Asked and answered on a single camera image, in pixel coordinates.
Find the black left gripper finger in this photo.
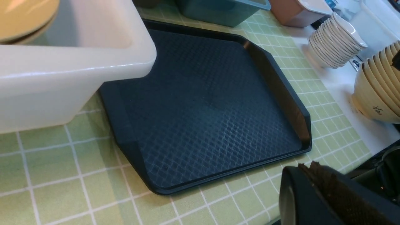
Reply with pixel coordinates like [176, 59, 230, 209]
[279, 161, 400, 225]

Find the tan noodle bowl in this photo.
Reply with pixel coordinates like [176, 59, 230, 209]
[0, 0, 60, 43]

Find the stack of tan bowls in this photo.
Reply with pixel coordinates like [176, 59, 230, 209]
[351, 40, 400, 124]

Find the black serving tray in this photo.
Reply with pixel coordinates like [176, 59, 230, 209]
[99, 19, 312, 195]

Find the stack of white dishes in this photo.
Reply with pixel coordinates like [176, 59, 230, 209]
[307, 12, 368, 69]

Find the pink container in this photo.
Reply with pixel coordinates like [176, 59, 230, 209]
[269, 0, 333, 28]

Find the blue chopstick bin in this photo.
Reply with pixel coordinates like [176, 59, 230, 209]
[175, 0, 271, 27]

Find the green checked tablecloth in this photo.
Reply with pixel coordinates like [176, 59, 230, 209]
[0, 1, 372, 225]

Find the grey spoon bin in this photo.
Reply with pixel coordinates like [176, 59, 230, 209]
[132, 0, 162, 8]

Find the large white plastic tub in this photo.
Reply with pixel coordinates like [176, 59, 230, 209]
[0, 0, 156, 134]

